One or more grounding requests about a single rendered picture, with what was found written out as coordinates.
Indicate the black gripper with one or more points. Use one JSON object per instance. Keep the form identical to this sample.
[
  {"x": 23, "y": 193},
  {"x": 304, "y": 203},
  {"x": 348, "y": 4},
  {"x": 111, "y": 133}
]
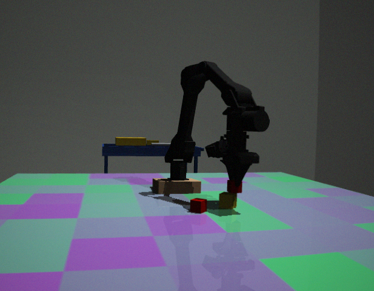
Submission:
[{"x": 239, "y": 162}]

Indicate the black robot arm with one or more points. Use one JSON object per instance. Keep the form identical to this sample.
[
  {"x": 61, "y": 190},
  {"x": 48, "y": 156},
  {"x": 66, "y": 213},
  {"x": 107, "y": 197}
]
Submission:
[{"x": 242, "y": 115}]

